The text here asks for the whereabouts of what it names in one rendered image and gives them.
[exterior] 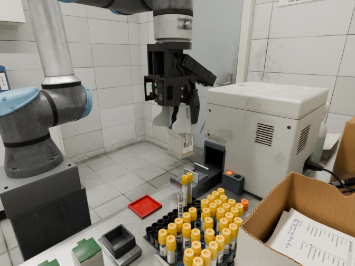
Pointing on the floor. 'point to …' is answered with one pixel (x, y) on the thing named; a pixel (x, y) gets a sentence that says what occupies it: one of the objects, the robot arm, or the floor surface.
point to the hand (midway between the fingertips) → (180, 135)
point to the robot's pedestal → (50, 223)
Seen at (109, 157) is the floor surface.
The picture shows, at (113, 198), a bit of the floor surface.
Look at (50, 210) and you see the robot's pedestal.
